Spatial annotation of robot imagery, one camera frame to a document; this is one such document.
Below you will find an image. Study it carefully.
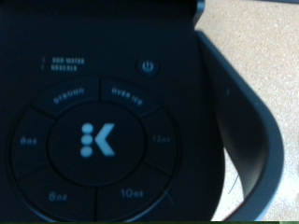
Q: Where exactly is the black Keurig coffee machine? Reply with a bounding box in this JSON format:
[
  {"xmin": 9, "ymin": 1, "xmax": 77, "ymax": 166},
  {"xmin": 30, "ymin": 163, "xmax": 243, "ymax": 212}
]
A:
[{"xmin": 0, "ymin": 0, "xmax": 285, "ymax": 223}]

